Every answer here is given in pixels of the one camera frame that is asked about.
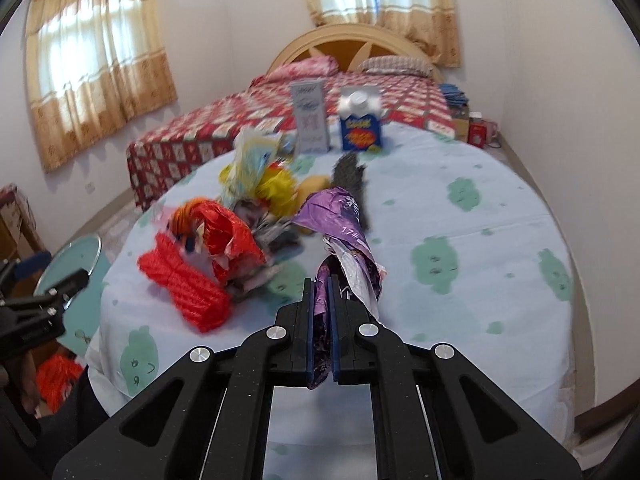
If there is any grey plaid cloth rag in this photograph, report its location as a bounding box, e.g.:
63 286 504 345
331 152 373 231

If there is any blue carton with white cap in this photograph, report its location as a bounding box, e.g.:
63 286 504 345
336 89 385 152

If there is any wooden cabinet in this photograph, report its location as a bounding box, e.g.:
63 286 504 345
0 184 46 281

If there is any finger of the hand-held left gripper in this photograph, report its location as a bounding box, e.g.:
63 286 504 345
0 251 53 287
0 268 91 312

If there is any pink pillow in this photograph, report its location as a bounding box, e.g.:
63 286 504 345
252 56 340 86

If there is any orange plastic bag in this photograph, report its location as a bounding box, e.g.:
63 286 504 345
170 199 268 286

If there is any bed with red checked bedspread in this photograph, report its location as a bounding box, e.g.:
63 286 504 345
126 25 458 211

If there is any wide beige curtain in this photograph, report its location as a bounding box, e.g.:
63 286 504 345
25 0 178 173

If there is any light blue trash bin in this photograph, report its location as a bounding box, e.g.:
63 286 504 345
34 234 118 361

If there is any person's left hand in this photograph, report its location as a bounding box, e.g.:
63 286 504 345
0 354 43 417

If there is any small red box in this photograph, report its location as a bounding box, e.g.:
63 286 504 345
467 119 493 148

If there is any yellow sponge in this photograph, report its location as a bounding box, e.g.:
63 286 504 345
298 174 332 235

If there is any tall white box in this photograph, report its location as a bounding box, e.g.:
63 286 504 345
290 80 331 155

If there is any yellow plastic bag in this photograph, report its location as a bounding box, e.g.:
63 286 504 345
220 160 302 218

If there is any purple plastic wrapper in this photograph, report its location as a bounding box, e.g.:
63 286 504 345
292 186 388 391

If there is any orange bag on floor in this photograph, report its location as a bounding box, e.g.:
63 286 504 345
37 355 86 411

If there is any plaid pillow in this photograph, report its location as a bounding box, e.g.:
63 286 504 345
357 56 435 78

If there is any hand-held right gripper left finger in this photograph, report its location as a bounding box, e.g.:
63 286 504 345
52 277 317 480

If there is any orange mesh bundle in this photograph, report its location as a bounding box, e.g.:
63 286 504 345
138 234 232 333

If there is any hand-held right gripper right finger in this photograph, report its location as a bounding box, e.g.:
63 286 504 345
330 278 583 480

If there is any cardboard box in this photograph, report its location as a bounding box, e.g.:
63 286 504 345
452 105 471 141

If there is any narrow beige curtain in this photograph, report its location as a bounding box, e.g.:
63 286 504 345
295 0 462 68

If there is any crumpled printed wrapper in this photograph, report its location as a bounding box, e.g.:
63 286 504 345
227 200 306 306

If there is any pale plastic wrapper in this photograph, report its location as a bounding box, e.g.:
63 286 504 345
234 127 296 196

